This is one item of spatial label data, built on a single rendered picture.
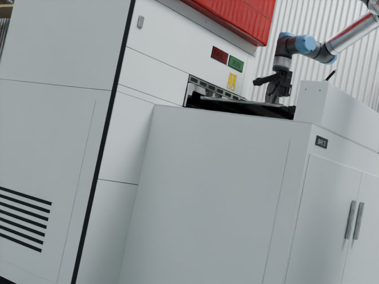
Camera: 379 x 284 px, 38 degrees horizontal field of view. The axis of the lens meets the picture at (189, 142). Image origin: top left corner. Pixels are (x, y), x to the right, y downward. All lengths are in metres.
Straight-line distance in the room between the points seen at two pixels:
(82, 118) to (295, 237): 0.83
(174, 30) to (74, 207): 0.74
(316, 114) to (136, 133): 0.64
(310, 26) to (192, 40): 2.81
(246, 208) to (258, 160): 0.15
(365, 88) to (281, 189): 2.94
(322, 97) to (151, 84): 0.62
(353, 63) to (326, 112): 2.91
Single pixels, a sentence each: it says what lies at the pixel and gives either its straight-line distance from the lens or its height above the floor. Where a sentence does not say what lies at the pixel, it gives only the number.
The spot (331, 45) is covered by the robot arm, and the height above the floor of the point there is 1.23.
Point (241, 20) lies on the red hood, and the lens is 2.36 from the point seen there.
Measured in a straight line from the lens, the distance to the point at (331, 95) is 1.78.
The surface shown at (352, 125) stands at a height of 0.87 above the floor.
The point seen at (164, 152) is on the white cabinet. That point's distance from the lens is 1.95.
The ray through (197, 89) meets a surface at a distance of 2.20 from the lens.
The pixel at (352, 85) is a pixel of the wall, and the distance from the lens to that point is 4.61.
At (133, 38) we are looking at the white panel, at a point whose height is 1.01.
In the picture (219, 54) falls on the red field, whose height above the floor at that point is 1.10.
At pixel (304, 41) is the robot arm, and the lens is 2.31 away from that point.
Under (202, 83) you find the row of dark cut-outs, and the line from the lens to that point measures 2.23.
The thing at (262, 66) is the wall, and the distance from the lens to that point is 4.99.
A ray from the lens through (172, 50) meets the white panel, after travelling 2.09.
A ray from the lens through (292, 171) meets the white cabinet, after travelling 1.68.
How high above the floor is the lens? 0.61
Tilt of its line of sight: 3 degrees up
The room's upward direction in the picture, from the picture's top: 12 degrees clockwise
